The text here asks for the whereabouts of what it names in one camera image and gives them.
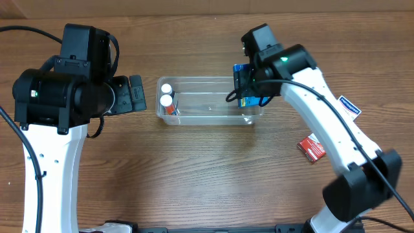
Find blue lozenge box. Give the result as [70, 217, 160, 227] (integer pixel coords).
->
[233, 63, 268, 108]

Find orange vitamin tablet tube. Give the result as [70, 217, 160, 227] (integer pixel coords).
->
[160, 94, 179, 115]

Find dark brown medicine bottle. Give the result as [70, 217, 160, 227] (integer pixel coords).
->
[160, 83, 175, 98]

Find red Panadol box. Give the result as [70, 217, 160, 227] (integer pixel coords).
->
[297, 133, 326, 163]

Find white plaster box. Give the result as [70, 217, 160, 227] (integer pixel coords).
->
[338, 95, 362, 121]

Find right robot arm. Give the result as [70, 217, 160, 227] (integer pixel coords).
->
[226, 24, 402, 232]

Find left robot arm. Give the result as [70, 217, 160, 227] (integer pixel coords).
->
[10, 24, 146, 232]

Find clear plastic container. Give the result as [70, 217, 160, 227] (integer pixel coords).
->
[155, 76, 264, 126]

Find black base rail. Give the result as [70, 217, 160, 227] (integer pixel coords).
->
[132, 223, 312, 233]

